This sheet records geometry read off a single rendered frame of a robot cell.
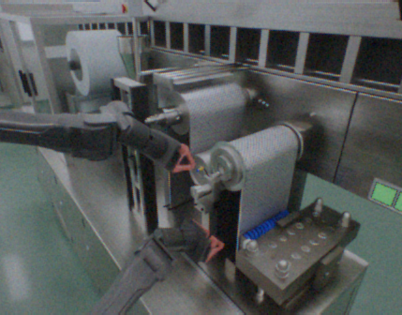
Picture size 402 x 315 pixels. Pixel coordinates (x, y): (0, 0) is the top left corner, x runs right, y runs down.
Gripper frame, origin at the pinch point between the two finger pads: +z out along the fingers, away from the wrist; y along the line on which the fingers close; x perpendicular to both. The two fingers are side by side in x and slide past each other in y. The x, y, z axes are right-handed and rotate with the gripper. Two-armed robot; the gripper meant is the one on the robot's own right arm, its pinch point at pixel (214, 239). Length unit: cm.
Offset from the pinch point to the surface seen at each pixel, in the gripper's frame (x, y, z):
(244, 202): 12.2, 0.1, 5.5
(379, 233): 1, -5, 216
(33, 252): -115, -156, 20
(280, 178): 22.0, 0.1, 18.2
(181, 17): 66, -74, 11
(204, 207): 6.0, -7.2, -0.6
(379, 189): 31.1, 22.6, 29.6
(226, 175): 17.6, -4.1, -1.7
